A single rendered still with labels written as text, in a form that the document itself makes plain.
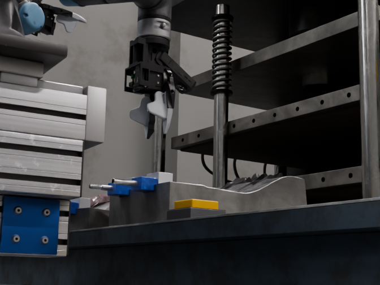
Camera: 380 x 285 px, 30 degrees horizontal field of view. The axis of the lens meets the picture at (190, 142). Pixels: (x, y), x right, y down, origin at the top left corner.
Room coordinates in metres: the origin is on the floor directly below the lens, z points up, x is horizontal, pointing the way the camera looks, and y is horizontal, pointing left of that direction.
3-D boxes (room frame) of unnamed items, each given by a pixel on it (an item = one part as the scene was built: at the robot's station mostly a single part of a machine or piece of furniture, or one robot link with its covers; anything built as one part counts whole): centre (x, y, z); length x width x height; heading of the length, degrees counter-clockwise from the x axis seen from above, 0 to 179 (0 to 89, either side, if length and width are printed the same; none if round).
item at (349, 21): (2.70, -0.54, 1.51); 1.10 x 0.70 x 0.05; 34
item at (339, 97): (2.69, -0.53, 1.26); 1.10 x 0.74 x 0.05; 34
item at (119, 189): (1.58, 0.16, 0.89); 0.13 x 0.05 x 0.05; 124
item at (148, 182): (1.49, 0.10, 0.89); 0.13 x 0.05 x 0.05; 124
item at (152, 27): (1.50, 0.08, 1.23); 0.08 x 0.08 x 0.05
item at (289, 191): (1.68, -0.10, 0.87); 0.50 x 0.26 x 0.14; 124
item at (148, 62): (1.50, 0.09, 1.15); 0.09 x 0.08 x 0.12; 124
